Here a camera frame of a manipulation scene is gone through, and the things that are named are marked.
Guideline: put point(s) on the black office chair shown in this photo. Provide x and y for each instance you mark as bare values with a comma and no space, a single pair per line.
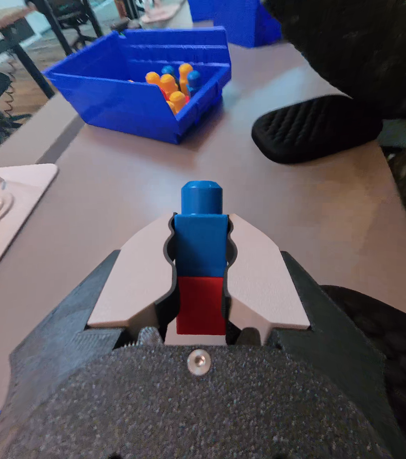
70,18

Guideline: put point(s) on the red mega block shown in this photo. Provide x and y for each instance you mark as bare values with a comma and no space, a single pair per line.
200,304

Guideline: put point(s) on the pile of mega blocks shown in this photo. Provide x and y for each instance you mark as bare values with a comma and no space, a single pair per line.
174,86

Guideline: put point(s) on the wooden desk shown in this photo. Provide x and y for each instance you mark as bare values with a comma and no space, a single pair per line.
5,18

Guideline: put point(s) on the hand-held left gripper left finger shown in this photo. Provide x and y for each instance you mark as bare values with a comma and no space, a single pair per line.
131,283

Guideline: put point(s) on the white tablet stand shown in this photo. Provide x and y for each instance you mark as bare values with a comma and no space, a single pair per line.
16,200

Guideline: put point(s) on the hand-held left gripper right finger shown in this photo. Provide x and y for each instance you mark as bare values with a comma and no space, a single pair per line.
265,283

